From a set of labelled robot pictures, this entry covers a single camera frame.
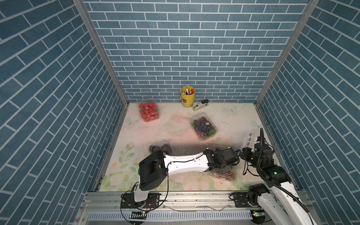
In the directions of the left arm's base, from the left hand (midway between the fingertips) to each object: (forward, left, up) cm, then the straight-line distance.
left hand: (229, 165), depth 77 cm
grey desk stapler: (+53, +11, -6) cm, 54 cm away
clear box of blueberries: (+28, +12, -2) cm, 31 cm away
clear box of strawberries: (+45, +53, -4) cm, 70 cm away
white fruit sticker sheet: (+11, -12, +8) cm, 18 cm away
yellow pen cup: (+53, +23, +3) cm, 58 cm away
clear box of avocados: (+17, +38, -10) cm, 43 cm away
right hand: (+8, -9, +4) cm, 12 cm away
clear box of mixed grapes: (-4, -1, -5) cm, 7 cm away
